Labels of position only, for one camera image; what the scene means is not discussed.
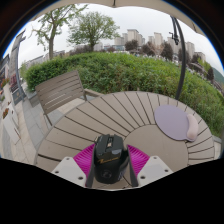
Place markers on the group of beige high-rise buildings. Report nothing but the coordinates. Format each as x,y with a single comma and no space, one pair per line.
133,36

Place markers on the dark tall sign pillar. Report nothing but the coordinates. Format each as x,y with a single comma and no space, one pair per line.
15,66

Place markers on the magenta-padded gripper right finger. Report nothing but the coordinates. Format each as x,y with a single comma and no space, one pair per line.
154,168

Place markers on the lilac mouse pad, pink wrist rest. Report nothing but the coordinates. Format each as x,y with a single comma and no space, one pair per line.
171,121

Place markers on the round bushy green tree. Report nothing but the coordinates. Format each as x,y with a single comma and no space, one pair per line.
91,30

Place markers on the thin-crowned tree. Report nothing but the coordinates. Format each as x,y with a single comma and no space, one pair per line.
51,33

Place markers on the black computer mouse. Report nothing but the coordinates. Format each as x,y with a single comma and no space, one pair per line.
110,160

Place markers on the white planter box with flowers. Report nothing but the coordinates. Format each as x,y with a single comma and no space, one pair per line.
10,125

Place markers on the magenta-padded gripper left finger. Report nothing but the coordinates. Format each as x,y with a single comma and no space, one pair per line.
68,170

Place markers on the grey slatted patio chair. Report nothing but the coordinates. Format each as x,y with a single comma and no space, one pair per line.
58,91

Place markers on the beige parasol canopy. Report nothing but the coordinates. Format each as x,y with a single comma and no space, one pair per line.
133,3

